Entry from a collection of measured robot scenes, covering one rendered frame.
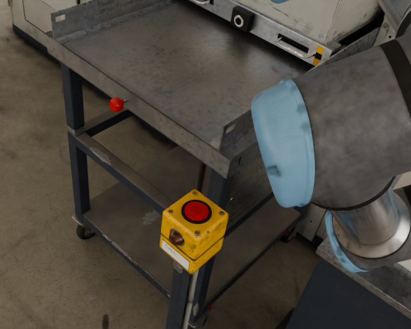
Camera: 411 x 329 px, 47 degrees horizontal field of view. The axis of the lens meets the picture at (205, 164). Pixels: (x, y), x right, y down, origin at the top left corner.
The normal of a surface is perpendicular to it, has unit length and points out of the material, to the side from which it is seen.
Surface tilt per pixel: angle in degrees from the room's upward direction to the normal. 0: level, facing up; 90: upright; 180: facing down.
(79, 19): 90
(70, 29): 90
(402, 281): 0
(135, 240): 0
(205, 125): 0
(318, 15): 90
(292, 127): 49
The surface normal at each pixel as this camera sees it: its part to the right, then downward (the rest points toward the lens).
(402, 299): 0.12, -0.72
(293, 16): -0.66, 0.46
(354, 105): -0.35, -0.09
